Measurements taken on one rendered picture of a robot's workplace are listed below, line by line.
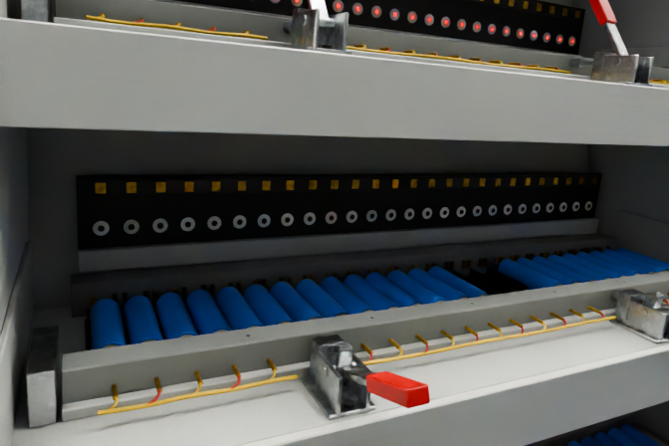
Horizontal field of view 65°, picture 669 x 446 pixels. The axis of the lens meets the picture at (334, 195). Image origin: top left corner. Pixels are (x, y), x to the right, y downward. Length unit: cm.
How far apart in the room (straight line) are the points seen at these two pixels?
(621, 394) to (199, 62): 35
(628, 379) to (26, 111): 40
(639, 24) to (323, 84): 49
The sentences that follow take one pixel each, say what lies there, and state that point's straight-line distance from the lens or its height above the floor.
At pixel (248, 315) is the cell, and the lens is 35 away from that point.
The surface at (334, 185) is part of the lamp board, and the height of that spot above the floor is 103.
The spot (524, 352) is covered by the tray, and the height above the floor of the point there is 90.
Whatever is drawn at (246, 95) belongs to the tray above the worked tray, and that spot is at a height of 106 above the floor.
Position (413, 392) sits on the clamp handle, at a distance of 24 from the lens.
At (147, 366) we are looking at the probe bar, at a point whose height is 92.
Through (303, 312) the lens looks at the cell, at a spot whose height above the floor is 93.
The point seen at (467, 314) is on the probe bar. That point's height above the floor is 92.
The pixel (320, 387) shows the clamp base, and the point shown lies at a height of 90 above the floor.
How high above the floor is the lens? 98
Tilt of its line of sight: 4 degrees up
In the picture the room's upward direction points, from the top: 4 degrees counter-clockwise
